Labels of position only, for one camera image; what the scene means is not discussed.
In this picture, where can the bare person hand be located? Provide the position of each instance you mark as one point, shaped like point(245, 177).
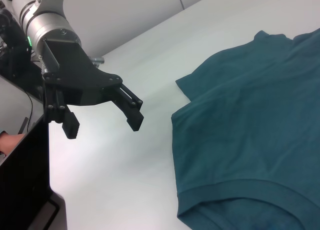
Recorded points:
point(8, 141)

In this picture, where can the teal FREE print t-shirt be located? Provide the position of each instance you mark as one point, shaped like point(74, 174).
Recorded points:
point(250, 114)

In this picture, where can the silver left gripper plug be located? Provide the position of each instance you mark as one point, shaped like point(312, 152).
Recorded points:
point(97, 60)

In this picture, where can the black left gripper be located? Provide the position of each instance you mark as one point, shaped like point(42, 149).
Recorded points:
point(75, 74)

